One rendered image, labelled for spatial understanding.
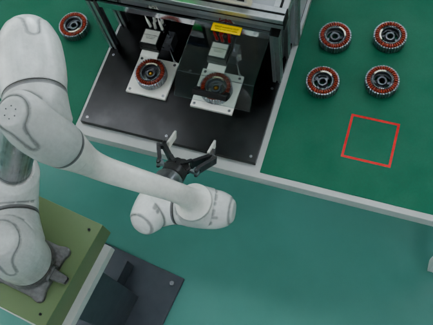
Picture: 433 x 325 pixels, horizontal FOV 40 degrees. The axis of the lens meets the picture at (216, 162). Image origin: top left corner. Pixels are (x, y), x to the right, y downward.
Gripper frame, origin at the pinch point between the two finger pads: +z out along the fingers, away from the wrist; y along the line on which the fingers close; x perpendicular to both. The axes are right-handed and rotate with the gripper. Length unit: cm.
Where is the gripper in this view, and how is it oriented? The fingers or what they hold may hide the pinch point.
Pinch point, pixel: (194, 140)
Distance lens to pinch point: 193.9
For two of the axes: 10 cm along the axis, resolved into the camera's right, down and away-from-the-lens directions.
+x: 0.4, -7.7, -6.3
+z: 3.2, -5.9, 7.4
